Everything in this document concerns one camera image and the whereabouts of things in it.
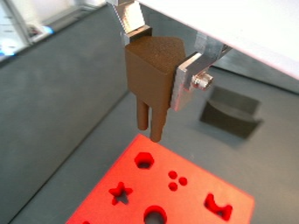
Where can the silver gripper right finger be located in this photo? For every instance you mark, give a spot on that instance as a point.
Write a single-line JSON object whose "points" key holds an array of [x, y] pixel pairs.
{"points": [[191, 74]]}

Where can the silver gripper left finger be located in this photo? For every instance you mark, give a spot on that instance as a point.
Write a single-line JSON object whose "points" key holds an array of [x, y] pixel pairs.
{"points": [[131, 20]]}

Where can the brown three prong object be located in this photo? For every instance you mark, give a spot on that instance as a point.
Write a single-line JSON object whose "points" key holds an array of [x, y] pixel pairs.
{"points": [[152, 58]]}

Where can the black curved fixture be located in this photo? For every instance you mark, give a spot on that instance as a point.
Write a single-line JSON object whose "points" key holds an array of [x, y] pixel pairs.
{"points": [[230, 111]]}

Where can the red shape-hole block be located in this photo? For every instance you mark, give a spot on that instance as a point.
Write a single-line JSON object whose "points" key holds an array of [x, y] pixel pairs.
{"points": [[152, 180]]}

